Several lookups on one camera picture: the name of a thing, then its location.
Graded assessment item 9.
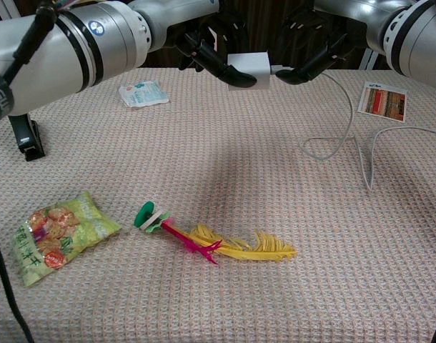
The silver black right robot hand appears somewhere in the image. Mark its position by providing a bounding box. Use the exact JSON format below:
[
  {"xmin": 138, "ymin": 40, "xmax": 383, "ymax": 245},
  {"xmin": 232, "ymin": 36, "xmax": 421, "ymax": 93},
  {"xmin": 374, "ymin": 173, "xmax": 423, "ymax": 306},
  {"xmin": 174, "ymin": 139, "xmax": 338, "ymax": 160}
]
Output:
[{"xmin": 274, "ymin": 0, "xmax": 375, "ymax": 86}]

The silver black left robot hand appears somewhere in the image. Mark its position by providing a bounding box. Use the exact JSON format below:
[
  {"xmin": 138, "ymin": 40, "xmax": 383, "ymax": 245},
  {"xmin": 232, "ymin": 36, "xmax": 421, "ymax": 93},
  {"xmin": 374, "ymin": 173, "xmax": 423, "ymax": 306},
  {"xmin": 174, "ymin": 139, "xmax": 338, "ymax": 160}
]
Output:
[{"xmin": 146, "ymin": 0, "xmax": 258, "ymax": 90}]

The white charger block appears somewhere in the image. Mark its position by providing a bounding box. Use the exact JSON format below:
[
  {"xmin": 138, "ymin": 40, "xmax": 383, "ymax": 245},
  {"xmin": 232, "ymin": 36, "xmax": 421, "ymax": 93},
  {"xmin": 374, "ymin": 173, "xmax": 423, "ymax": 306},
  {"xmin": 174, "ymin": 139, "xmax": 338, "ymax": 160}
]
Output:
[{"xmin": 227, "ymin": 51, "xmax": 272, "ymax": 92}]

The white charger with cable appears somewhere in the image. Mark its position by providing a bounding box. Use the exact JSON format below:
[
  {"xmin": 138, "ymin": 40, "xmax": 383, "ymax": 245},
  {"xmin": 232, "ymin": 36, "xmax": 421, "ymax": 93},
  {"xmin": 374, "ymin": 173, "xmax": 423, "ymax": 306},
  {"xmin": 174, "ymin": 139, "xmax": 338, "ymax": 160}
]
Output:
[{"xmin": 269, "ymin": 64, "xmax": 436, "ymax": 191}]

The black curtain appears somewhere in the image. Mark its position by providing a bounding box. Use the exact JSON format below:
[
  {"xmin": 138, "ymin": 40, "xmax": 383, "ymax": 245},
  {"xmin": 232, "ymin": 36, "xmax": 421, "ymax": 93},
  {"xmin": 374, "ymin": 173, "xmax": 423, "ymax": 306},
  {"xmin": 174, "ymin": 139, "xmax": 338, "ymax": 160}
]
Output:
[{"xmin": 142, "ymin": 9, "xmax": 369, "ymax": 71}]

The white tissue pack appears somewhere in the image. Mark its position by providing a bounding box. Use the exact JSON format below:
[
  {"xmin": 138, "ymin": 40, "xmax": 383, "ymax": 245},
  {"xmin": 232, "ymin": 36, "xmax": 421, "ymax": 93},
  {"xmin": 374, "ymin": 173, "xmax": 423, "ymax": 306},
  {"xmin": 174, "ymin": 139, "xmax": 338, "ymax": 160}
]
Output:
[{"xmin": 118, "ymin": 80, "xmax": 170, "ymax": 109}]

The striped picture card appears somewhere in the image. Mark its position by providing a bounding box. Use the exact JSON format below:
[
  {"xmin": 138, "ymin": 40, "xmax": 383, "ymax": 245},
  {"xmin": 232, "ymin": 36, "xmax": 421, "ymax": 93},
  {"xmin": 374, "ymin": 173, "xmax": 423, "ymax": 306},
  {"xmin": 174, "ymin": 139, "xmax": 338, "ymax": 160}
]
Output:
[{"xmin": 357, "ymin": 81, "xmax": 409, "ymax": 124}]

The beige woven tablecloth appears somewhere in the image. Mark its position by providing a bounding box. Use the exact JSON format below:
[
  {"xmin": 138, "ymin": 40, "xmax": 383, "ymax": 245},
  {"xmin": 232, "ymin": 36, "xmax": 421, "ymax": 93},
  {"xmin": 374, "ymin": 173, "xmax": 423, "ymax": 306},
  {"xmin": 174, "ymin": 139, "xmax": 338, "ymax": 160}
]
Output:
[{"xmin": 0, "ymin": 65, "xmax": 436, "ymax": 343}]

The black stapler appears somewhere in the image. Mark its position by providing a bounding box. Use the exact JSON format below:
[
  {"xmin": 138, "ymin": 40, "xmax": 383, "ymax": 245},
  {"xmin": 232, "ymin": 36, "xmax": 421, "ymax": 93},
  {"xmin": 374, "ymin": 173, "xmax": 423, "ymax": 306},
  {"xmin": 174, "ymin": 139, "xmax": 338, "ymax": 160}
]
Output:
[{"xmin": 7, "ymin": 113, "xmax": 46, "ymax": 163}]

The yellow pink feather shuttlecock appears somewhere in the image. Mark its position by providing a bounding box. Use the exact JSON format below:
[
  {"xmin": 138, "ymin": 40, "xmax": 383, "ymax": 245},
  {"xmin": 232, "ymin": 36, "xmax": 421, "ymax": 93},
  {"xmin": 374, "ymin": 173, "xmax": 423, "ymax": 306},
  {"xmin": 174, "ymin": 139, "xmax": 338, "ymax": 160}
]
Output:
[{"xmin": 133, "ymin": 200, "xmax": 299, "ymax": 267}]

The green snack bag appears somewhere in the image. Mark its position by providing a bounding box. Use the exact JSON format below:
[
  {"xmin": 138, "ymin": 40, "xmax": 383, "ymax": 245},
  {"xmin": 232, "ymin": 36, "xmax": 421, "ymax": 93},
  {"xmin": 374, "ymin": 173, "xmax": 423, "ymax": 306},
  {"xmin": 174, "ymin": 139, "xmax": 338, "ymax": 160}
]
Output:
[{"xmin": 11, "ymin": 190, "xmax": 124, "ymax": 289}]

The white frame post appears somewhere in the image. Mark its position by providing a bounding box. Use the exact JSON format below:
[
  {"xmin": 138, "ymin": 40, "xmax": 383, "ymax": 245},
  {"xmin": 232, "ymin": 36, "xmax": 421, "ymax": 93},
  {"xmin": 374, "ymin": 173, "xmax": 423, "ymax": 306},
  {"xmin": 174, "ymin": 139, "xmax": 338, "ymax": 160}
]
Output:
[{"xmin": 358, "ymin": 48, "xmax": 375, "ymax": 71}]

